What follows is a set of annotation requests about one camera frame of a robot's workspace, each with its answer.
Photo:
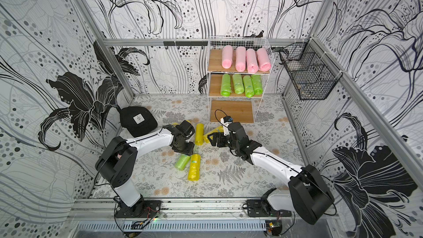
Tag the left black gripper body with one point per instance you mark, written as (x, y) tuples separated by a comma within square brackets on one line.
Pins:
[(183, 147)]

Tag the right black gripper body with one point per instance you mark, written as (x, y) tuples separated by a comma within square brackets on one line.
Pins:
[(221, 138)]

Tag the green roll dark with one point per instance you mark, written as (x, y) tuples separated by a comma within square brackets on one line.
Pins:
[(225, 89)]

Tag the pale green roll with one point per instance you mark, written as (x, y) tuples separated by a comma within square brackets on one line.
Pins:
[(238, 84)]

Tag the green roll front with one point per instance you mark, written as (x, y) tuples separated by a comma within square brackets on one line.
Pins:
[(248, 86)]

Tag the green roll sideways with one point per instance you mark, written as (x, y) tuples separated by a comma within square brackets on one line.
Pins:
[(257, 84)]

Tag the pink roll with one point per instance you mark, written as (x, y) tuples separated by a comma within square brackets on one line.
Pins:
[(264, 63), (240, 63), (226, 56), (251, 61)]

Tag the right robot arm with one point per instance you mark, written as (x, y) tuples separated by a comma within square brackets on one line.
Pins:
[(309, 196)]

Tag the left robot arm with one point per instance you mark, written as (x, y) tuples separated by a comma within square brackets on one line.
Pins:
[(117, 162)]

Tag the yellow roll with label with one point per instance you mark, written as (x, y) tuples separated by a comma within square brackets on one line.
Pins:
[(218, 129)]

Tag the yellow roll upright middle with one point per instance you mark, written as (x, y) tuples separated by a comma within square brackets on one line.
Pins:
[(199, 140)]

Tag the yellow roll front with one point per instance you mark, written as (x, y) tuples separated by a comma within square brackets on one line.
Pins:
[(194, 168)]

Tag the black cap with label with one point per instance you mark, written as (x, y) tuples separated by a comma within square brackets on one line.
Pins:
[(138, 120)]

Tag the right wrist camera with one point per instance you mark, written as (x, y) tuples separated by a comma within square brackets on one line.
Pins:
[(225, 122)]

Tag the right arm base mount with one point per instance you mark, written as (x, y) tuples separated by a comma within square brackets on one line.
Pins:
[(257, 208)]

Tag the white wire three-tier shelf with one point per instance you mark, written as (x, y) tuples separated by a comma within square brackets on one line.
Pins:
[(239, 107)]

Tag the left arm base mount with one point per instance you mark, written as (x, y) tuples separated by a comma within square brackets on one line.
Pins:
[(142, 209)]

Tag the white slotted cable duct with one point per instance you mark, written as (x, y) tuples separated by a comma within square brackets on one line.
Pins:
[(175, 225)]

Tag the black wire wall basket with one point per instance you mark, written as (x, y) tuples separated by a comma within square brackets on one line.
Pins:
[(310, 76)]

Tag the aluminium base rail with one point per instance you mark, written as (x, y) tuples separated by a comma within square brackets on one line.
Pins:
[(171, 209)]

